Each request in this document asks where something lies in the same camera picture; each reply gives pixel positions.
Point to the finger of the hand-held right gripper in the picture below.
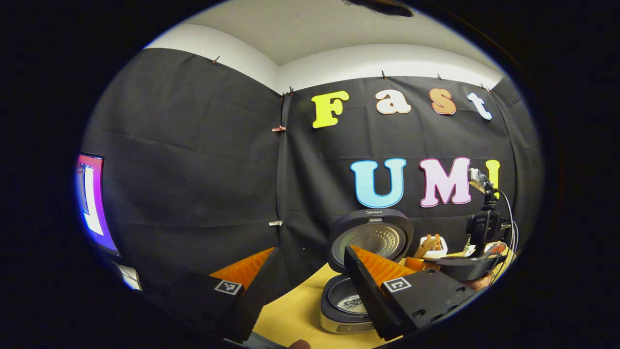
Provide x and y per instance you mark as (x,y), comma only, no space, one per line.
(460,269)

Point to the white toaster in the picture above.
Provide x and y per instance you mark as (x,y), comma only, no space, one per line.
(438,251)

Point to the grey rice cooker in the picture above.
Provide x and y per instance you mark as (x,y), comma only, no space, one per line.
(373,240)

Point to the black backdrop cloth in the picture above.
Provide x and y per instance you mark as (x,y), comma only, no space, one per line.
(193,169)

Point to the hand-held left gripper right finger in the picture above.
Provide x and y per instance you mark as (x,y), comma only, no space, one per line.
(368,300)

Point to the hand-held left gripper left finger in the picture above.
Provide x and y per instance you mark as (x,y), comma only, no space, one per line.
(256,300)

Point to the computer monitor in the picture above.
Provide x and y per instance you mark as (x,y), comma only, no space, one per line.
(89,198)

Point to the wooden spoon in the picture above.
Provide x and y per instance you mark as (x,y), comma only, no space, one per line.
(424,249)

